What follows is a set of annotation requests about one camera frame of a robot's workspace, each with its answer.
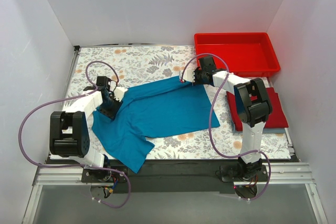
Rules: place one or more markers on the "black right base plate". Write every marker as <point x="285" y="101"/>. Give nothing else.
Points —
<point x="232" y="173"/>

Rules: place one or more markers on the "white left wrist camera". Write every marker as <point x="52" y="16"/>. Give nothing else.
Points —
<point x="119" y="92"/>

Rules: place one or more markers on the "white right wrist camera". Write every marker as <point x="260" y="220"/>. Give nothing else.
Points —
<point x="187" y="76"/>

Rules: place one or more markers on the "teal blue t shirt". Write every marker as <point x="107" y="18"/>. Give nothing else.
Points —
<point x="158" y="109"/>

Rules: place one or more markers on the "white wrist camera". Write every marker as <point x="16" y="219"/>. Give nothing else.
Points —
<point x="187" y="76"/>
<point x="119" y="92"/>

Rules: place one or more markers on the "floral patterned table mat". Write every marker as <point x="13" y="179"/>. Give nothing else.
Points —
<point x="137" y="65"/>

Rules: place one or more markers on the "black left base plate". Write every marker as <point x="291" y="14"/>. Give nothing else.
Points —
<point x="101" y="176"/>

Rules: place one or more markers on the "red plastic tray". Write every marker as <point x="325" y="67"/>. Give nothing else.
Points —
<point x="246" y="54"/>

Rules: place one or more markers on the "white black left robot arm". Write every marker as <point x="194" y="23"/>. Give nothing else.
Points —
<point x="69" y="132"/>

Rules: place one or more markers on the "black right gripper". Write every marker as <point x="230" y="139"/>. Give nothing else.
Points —
<point x="196" y="76"/>

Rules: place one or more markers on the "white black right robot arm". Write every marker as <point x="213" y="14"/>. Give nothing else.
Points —
<point x="253" y="107"/>

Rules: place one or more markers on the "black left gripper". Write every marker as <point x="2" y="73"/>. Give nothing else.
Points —
<point x="107" y="112"/>

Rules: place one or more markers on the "folded red t shirt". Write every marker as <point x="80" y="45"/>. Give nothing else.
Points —
<point x="276" y="123"/>

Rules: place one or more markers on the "aluminium front rail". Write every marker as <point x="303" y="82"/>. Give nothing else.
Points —
<point x="173" y="176"/>

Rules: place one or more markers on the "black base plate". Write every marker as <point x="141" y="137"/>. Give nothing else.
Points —
<point x="101" y="176"/>
<point x="232" y="173"/>

